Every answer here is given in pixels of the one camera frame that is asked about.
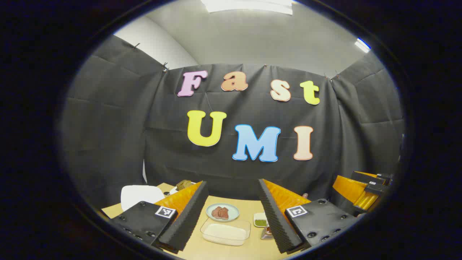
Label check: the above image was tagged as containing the black backdrop cloth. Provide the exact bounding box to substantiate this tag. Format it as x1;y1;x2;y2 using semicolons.
61;34;406;217

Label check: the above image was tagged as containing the white rice cooker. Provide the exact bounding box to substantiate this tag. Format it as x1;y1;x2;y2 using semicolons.
121;185;165;212

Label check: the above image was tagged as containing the white divided bean dish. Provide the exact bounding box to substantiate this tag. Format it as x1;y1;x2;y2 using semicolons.
253;212;269;228

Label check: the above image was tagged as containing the long ceiling light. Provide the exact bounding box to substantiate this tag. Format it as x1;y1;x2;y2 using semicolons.
201;0;293;15

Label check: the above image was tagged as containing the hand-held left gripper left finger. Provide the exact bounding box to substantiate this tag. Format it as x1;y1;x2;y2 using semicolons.
108;181;209;253

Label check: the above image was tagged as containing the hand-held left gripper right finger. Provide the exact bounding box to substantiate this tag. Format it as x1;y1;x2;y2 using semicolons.
258;178;359;254

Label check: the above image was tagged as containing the pale green plate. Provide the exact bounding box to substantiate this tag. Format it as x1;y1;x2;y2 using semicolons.
206;203;240;222

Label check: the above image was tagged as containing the clear container of rice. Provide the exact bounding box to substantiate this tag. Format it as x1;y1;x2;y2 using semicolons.
200;218;251;246

